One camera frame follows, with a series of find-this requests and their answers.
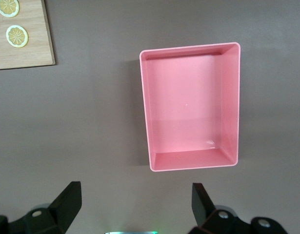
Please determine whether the brown table cover sheet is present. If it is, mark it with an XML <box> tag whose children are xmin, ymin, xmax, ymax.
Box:
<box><xmin>0</xmin><ymin>0</ymin><xmax>300</xmax><ymax>234</ymax></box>

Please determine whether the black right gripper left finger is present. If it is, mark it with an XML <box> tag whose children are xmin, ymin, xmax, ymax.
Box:
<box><xmin>0</xmin><ymin>181</ymin><xmax>82</xmax><ymax>234</ymax></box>

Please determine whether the yellow lemon slice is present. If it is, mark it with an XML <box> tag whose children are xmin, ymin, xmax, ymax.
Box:
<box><xmin>0</xmin><ymin>0</ymin><xmax>20</xmax><ymax>19</ymax></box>
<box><xmin>5</xmin><ymin>24</ymin><xmax>29</xmax><ymax>49</ymax></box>

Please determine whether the wooden cutting board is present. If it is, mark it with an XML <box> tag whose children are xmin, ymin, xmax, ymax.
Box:
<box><xmin>0</xmin><ymin>0</ymin><xmax>56</xmax><ymax>71</ymax></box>

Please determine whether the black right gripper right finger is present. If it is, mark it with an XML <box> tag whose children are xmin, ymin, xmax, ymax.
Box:
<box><xmin>188</xmin><ymin>182</ymin><xmax>289</xmax><ymax>234</ymax></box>

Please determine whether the pink plastic bin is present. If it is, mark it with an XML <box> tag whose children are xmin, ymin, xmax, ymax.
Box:
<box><xmin>139</xmin><ymin>42</ymin><xmax>241</xmax><ymax>173</ymax></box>

